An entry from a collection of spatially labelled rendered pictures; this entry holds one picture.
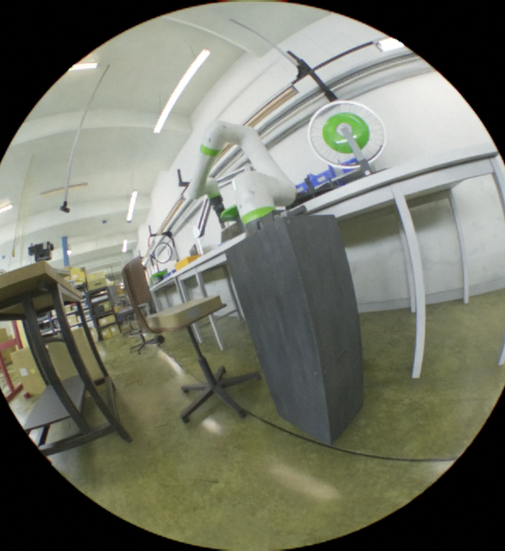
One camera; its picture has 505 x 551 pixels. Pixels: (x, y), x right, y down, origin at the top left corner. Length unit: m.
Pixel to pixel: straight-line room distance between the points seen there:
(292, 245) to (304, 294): 0.11
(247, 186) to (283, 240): 0.28
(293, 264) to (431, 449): 0.80
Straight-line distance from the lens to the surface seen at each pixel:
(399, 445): 0.81
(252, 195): 0.60
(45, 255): 1.45
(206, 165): 1.00
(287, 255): 0.40
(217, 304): 0.95
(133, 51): 3.68
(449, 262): 1.78
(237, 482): 0.82
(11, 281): 0.91
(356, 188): 0.73
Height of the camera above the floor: 0.71
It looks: 3 degrees down
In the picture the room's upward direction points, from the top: 17 degrees counter-clockwise
